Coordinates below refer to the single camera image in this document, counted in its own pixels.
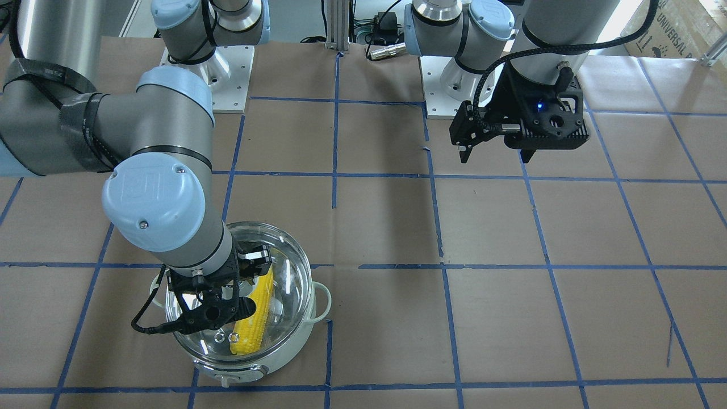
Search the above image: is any aluminium frame post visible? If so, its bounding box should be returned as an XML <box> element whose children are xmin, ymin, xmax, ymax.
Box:
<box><xmin>324</xmin><ymin>0</ymin><xmax>352</xmax><ymax>55</ymax></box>

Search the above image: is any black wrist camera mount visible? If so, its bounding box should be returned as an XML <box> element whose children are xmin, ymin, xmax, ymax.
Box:
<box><xmin>504</xmin><ymin>67</ymin><xmax>590</xmax><ymax>151</ymax></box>
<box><xmin>162</xmin><ymin>267</ymin><xmax>257</xmax><ymax>335</ymax></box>

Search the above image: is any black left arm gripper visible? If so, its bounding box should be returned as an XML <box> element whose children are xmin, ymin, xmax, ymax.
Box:
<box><xmin>449</xmin><ymin>62</ymin><xmax>537</xmax><ymax>165</ymax></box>

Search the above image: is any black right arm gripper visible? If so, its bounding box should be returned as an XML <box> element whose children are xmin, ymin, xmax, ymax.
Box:
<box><xmin>219</xmin><ymin>241</ymin><xmax>272</xmax><ymax>296</ymax></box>

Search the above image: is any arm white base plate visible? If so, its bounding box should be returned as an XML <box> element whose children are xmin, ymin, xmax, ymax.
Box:
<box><xmin>178</xmin><ymin>45</ymin><xmax>255</xmax><ymax>114</ymax></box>
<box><xmin>420</xmin><ymin>56</ymin><xmax>481</xmax><ymax>119</ymax></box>

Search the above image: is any pale green cooking pot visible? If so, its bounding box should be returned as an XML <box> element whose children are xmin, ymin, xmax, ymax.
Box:
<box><xmin>172</xmin><ymin>268</ymin><xmax>332</xmax><ymax>387</ymax></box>

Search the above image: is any cardboard box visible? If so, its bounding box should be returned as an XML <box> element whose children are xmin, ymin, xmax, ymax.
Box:
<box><xmin>625</xmin><ymin>1</ymin><xmax>726</xmax><ymax>58</ymax></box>

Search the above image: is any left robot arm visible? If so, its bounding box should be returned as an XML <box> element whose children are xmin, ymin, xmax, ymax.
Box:
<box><xmin>404</xmin><ymin>1</ymin><xmax>618</xmax><ymax>163</ymax></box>

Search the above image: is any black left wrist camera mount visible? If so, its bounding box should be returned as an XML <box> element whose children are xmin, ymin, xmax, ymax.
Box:
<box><xmin>504</xmin><ymin>67</ymin><xmax>590</xmax><ymax>151</ymax></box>

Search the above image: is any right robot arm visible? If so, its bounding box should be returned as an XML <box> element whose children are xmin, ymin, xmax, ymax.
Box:
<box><xmin>2</xmin><ymin>1</ymin><xmax>259</xmax><ymax>292</ymax></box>

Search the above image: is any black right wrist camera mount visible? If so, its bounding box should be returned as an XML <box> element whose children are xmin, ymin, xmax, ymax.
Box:
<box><xmin>162</xmin><ymin>267</ymin><xmax>257</xmax><ymax>335</ymax></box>

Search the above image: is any yellow corn cob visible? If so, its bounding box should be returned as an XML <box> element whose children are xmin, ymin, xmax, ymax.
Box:
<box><xmin>229</xmin><ymin>267</ymin><xmax>274</xmax><ymax>355</ymax></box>

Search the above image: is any glass pot lid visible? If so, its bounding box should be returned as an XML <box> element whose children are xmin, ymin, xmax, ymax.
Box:
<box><xmin>174</xmin><ymin>221</ymin><xmax>319</xmax><ymax>371</ymax></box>

